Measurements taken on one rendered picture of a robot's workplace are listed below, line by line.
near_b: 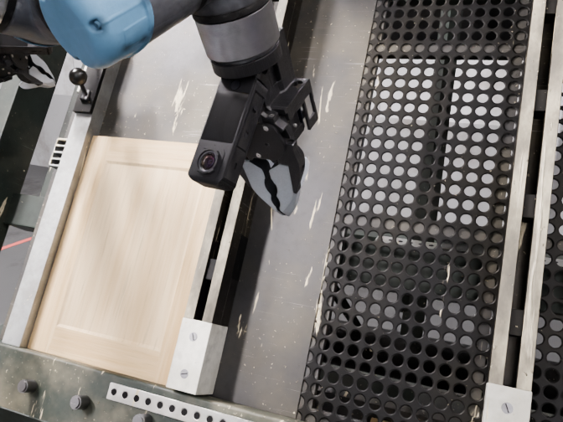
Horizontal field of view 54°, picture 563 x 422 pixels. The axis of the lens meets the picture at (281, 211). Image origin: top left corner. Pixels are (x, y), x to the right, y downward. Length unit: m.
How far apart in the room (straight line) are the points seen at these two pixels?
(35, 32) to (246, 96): 0.19
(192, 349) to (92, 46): 0.69
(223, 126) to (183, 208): 0.63
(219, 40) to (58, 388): 0.85
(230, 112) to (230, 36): 0.07
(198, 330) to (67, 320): 0.34
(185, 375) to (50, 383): 0.31
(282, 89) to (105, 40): 0.23
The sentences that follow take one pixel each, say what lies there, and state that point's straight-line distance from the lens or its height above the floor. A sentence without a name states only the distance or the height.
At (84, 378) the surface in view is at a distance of 1.17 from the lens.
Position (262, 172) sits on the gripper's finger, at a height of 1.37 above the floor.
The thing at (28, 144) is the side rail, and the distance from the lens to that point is 1.55.
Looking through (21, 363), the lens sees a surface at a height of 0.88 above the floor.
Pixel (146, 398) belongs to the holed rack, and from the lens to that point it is 1.08.
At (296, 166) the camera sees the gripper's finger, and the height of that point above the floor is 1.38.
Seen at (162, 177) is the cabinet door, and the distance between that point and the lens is 1.21.
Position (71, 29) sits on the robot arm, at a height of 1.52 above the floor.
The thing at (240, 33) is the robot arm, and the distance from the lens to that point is 0.52.
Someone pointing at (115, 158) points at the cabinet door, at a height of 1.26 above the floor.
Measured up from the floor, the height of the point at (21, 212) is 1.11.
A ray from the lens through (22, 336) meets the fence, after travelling 1.29.
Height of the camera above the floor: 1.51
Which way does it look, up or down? 17 degrees down
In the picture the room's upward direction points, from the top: straight up
